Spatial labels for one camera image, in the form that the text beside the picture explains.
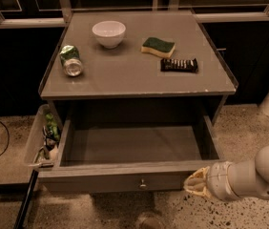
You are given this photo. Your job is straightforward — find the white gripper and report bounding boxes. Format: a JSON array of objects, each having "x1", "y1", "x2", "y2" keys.
[{"x1": 184, "y1": 161, "x2": 239, "y2": 202}]

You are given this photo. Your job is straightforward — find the grey top drawer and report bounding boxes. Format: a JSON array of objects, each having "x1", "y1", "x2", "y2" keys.
[{"x1": 37, "y1": 114, "x2": 228, "y2": 195}]

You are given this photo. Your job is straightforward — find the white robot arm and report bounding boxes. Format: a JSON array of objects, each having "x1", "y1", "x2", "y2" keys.
[{"x1": 184, "y1": 92, "x2": 269, "y2": 201}]

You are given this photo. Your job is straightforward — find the grey drawer cabinet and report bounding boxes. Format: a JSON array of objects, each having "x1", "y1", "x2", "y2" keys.
[{"x1": 38, "y1": 10, "x2": 239, "y2": 135}]

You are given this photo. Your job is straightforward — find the black snack bar wrapper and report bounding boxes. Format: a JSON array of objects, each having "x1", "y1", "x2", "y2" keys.
[{"x1": 160, "y1": 58, "x2": 198, "y2": 73}]

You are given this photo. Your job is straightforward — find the green yellow sponge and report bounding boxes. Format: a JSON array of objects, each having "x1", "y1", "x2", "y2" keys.
[{"x1": 141, "y1": 37, "x2": 176, "y2": 58}]

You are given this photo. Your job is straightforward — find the green packets in bin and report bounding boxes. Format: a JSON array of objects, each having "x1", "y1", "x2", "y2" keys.
[{"x1": 34, "y1": 112, "x2": 62, "y2": 164}]

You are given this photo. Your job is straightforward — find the clear plastic bin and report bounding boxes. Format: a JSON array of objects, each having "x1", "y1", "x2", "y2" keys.
[{"x1": 24, "y1": 104, "x2": 57, "y2": 171}]

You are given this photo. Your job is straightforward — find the white ceramic bowl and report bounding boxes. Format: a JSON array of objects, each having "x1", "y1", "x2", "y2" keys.
[{"x1": 92, "y1": 21, "x2": 126, "y2": 49}]

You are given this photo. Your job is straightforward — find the green soda can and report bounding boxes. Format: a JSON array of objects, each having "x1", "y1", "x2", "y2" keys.
[{"x1": 59, "y1": 45, "x2": 83, "y2": 77}]

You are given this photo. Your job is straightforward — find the black bar on floor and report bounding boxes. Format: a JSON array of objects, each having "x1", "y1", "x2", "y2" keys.
[{"x1": 13, "y1": 170, "x2": 38, "y2": 229}]

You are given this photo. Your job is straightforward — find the metal railing frame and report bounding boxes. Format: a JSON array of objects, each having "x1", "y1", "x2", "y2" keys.
[{"x1": 0, "y1": 0, "x2": 269, "y2": 31}]

